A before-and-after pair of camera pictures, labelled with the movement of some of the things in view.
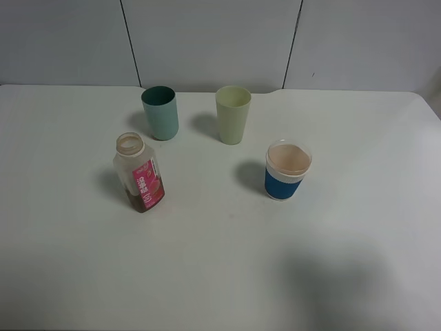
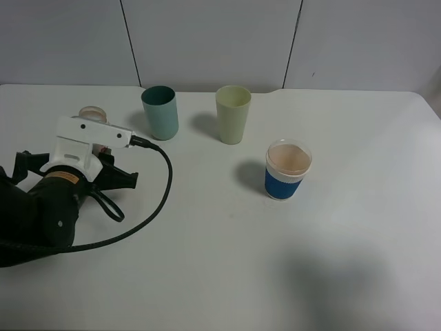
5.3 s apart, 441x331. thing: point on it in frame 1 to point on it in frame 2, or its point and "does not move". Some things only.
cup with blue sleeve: (287, 161) does not move
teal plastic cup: (161, 109) does not move
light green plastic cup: (232, 104) does not move
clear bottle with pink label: (138, 171) to (98, 114)
